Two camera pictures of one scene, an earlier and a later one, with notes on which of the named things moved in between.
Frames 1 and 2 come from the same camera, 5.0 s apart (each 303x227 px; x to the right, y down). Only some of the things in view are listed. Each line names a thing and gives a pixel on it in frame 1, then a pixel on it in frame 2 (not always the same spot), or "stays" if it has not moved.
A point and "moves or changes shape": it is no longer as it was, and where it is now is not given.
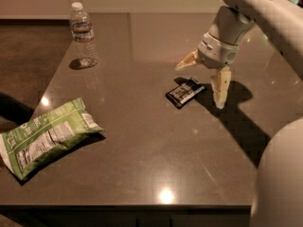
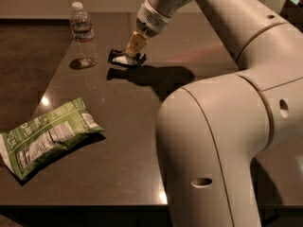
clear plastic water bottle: [82, 35] stays
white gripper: [218, 53] -> [151, 23]
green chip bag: [36, 140] stays
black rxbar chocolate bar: [184, 93] moves or changes shape
